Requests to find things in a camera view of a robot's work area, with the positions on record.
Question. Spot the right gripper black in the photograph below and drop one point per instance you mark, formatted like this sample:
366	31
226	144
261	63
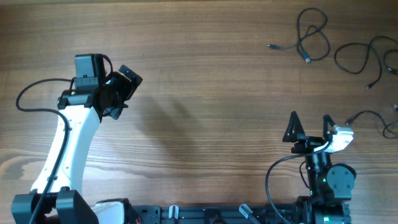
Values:
308	142

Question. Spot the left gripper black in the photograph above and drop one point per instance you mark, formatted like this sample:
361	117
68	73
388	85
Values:
128	88

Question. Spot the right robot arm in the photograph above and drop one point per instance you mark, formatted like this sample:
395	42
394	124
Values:
330	184

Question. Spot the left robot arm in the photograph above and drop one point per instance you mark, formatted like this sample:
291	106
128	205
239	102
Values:
55	197

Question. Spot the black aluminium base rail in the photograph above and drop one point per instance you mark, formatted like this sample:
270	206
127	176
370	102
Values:
287	213

